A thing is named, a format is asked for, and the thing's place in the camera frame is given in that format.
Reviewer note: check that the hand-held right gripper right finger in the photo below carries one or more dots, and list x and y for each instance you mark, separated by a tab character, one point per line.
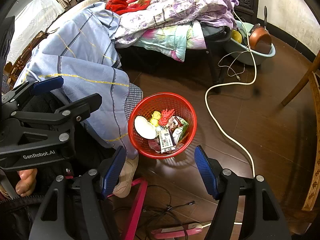
205	173

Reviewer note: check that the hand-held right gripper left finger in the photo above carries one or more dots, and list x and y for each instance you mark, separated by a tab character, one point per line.
113	172

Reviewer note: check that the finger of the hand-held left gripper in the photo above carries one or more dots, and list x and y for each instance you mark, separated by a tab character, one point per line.
82	102
47	84

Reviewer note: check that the green packet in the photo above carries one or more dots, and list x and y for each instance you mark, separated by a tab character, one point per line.
180	132

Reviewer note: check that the clear plastic bag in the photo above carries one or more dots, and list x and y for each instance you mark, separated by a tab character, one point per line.
153	145

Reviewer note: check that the red and white medicine box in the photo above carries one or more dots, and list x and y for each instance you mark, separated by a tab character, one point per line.
166	141

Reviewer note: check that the white printed paper cup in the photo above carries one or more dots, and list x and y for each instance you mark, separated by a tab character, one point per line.
145	127

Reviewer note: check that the red snack packet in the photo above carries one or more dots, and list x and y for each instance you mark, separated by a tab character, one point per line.
178	122

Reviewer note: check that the red and yellow tassel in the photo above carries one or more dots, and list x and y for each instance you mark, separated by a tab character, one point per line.
165	116

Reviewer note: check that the red plastic basket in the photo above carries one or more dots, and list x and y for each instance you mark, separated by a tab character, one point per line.
160	100

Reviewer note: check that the person's left forearm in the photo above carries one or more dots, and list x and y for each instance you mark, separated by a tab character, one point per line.
15	205

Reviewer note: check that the person's left hand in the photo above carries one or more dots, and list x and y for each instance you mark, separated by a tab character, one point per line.
26	182

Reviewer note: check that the white shoe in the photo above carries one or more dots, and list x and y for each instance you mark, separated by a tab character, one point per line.
127	175

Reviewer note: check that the blue checked bedsheet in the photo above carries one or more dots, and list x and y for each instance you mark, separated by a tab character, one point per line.
82	75

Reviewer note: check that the pink and white power strip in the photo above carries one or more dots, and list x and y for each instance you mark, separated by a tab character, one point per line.
175	230

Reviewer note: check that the pastel floral quilt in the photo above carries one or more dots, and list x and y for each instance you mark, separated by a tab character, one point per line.
170	40

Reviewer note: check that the red blanket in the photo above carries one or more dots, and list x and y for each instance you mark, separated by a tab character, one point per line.
130	3

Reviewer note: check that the carved wooden table rim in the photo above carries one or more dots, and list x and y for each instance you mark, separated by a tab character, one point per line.
315	130

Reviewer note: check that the teal plastic basin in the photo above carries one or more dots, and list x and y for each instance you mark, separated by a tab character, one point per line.
240	52

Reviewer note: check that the wooden furniture leg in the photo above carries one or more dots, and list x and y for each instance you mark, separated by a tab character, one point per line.
300	80

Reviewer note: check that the purple floral quilt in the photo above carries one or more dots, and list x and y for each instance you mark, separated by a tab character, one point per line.
180	5

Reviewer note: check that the yellow bowl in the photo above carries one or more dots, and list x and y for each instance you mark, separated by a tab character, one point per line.
236	36

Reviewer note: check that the copper frying pan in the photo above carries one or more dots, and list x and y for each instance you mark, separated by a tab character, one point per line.
260	36

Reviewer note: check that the pink stool frame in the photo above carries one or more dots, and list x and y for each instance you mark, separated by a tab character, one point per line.
136	205

